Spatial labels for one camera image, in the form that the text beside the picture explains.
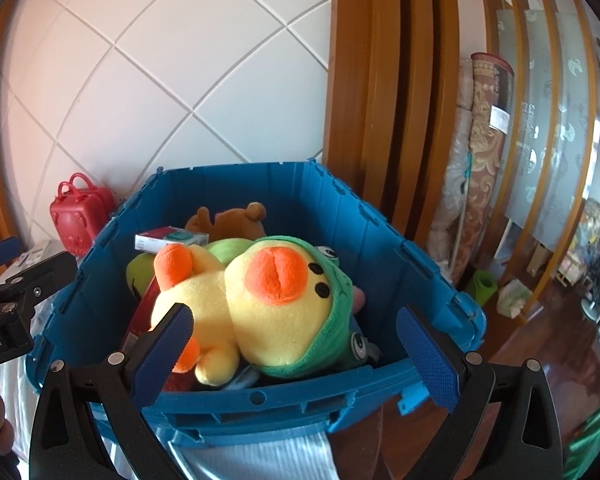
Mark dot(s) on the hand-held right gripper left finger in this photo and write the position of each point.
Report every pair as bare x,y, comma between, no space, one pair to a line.
162,355

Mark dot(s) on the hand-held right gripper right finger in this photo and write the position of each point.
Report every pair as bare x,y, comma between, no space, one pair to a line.
430,355

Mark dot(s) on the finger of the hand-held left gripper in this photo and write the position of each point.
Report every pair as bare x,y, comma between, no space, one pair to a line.
45,270
0,252

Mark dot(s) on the pink pig plush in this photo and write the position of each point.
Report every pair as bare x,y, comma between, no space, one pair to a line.
359,300

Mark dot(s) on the white red green box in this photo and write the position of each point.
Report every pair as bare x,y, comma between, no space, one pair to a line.
165,240

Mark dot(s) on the green plush toy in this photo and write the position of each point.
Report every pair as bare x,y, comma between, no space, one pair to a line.
225,250

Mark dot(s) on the yellow duck plush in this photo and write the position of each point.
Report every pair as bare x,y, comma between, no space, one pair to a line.
280,320

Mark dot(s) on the blue plastic crate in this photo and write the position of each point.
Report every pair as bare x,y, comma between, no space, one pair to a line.
280,400

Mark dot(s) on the brown bear plush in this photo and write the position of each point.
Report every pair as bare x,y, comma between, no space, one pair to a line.
235,222

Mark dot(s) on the white flat device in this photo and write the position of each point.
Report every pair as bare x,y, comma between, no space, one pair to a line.
42,249

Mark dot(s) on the red bear suitcase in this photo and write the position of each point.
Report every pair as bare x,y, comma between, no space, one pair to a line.
77,220

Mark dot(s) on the green rolled mat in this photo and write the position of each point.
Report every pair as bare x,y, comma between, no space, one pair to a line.
482,285

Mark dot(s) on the white plastic bag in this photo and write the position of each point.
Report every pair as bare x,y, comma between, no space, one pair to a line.
512,297

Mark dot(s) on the light blue striped bed sheet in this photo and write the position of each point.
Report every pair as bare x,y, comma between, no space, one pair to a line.
255,460

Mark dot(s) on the green cloth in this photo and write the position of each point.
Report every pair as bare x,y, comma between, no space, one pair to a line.
595,440

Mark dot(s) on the pale rolled blanket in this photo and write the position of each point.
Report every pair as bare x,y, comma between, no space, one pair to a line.
455,160

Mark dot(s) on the red patterned rolled carpet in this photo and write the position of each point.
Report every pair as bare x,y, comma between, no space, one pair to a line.
485,160

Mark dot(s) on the white padded headboard panel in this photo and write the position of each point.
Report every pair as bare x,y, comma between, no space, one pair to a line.
180,60

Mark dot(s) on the frosted glass wooden partition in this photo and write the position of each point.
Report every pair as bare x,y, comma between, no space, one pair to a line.
540,110

